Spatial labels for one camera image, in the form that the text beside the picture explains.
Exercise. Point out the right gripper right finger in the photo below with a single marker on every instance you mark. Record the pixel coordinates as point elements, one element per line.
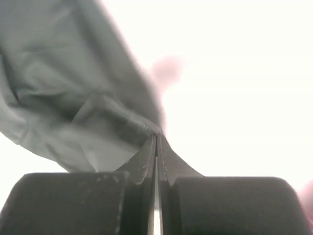
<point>192,204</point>

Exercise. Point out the magenta t-shirt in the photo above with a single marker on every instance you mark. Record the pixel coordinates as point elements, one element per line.
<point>305,196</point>

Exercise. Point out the dark grey t-shirt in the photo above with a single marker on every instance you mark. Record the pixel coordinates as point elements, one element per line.
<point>69,90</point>

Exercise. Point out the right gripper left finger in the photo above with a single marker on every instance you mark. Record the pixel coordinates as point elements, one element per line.
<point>103,203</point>

